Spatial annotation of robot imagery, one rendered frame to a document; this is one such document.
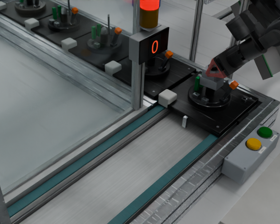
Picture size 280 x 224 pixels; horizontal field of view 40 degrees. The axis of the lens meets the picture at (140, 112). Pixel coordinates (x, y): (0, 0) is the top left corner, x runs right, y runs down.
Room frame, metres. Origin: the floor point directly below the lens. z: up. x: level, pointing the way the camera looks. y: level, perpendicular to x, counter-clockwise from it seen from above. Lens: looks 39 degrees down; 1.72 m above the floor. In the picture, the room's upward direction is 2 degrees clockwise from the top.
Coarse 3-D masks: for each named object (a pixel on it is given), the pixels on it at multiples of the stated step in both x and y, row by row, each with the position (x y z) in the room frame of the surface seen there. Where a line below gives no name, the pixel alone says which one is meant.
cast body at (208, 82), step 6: (204, 72) 1.00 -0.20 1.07; (210, 72) 0.99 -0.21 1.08; (216, 72) 0.99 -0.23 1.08; (204, 78) 1.00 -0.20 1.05; (210, 78) 0.99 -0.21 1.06; (216, 78) 0.99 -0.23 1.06; (222, 78) 1.00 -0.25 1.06; (204, 84) 1.00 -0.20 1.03; (210, 84) 0.99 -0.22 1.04; (216, 84) 0.97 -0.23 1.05; (222, 84) 1.00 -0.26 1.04
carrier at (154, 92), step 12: (156, 60) 1.20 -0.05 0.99; (168, 60) 1.24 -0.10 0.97; (144, 72) 1.12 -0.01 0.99; (156, 72) 1.12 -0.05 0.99; (168, 72) 1.15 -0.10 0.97; (180, 72) 1.16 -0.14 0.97; (144, 84) 1.07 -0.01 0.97; (156, 84) 1.08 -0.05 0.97; (168, 84) 1.08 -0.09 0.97; (156, 96) 1.02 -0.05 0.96
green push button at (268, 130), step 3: (261, 129) 0.86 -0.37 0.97; (264, 129) 0.86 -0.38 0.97; (267, 129) 0.86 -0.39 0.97; (270, 129) 0.87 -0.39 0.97; (258, 132) 0.86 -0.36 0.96; (261, 132) 0.85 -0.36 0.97; (264, 132) 0.85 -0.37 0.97; (267, 132) 0.85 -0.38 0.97; (270, 132) 0.85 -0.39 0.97; (261, 135) 0.85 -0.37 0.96; (264, 135) 0.84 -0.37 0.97; (267, 135) 0.84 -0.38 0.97; (270, 135) 0.84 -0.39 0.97
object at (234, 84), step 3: (228, 81) 0.98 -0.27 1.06; (234, 81) 0.96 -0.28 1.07; (228, 84) 0.96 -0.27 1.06; (231, 84) 0.96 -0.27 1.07; (234, 84) 0.95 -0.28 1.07; (237, 84) 0.96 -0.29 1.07; (231, 87) 0.96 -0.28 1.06; (234, 87) 0.95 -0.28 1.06; (228, 90) 0.96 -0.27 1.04; (231, 90) 0.96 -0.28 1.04; (225, 93) 0.97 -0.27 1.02; (228, 93) 0.96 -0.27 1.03; (222, 96) 0.97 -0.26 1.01; (225, 96) 0.97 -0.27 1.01
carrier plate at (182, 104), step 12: (180, 84) 1.08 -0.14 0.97; (192, 84) 1.09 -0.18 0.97; (180, 96) 1.01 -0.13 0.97; (240, 96) 1.03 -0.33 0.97; (252, 96) 1.03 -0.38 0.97; (168, 108) 0.97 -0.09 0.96; (180, 108) 0.95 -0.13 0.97; (192, 108) 0.95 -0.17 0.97; (228, 108) 0.96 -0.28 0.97; (240, 108) 0.96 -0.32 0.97; (192, 120) 0.90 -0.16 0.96; (204, 120) 0.90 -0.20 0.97; (216, 120) 0.90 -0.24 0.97; (228, 120) 0.90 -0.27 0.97; (216, 132) 0.85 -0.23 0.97
